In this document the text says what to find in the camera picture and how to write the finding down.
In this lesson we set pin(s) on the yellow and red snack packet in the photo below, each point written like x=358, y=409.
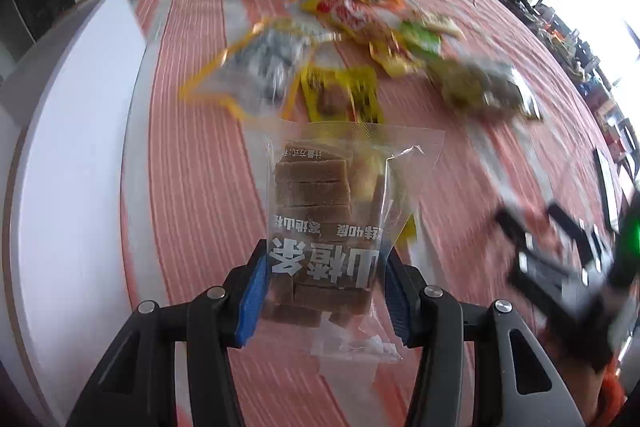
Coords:
x=350, y=17

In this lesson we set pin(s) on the person's right forearm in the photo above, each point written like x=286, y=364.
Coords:
x=605, y=402

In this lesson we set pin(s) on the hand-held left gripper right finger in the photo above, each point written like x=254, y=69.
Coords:
x=397, y=302

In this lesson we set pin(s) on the silver packet with green-brown snack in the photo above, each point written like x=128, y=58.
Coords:
x=475, y=87

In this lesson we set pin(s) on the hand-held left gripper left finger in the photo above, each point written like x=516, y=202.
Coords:
x=252, y=302

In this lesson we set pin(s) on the clear packet of brown bars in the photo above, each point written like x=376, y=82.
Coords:
x=310, y=207

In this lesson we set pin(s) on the orange striped tablecloth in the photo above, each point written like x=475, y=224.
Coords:
x=200, y=207

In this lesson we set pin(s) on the black framed tablet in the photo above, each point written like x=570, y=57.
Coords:
x=607, y=187

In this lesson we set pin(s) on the cream snack packet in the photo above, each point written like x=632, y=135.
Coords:
x=445, y=24

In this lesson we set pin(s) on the yellow packet with brown snack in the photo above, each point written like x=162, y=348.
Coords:
x=340, y=94

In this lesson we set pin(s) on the small yellow snack packet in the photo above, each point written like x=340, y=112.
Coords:
x=395, y=57

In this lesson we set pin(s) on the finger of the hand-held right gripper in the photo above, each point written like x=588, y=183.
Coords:
x=567, y=222
x=540, y=282

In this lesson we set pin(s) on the yellow-edged clear snack packet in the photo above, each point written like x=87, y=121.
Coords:
x=255, y=62

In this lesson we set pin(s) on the black cabinet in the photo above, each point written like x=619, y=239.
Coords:
x=40, y=2

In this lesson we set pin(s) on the green snack packet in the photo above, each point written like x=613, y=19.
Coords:
x=420, y=38

